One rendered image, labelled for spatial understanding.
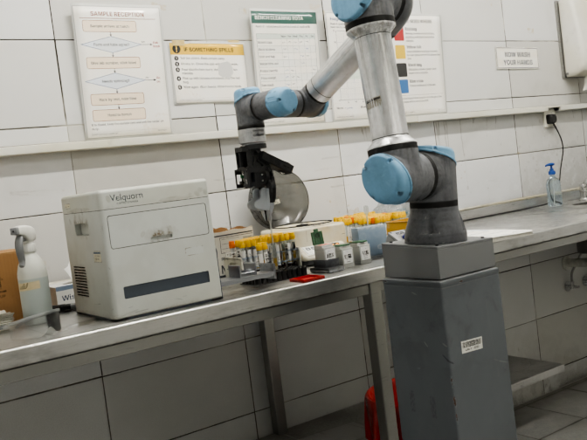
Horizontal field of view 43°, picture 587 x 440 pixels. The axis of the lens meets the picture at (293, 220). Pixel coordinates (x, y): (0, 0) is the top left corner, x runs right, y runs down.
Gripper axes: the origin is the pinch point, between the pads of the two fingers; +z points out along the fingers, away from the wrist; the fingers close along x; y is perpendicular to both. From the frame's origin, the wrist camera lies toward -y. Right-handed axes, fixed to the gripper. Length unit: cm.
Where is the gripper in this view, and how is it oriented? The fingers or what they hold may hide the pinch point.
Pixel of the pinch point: (269, 216)
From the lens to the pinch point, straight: 208.6
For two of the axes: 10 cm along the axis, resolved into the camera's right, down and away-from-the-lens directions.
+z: 1.3, 9.9, 0.5
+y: -8.1, 1.3, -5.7
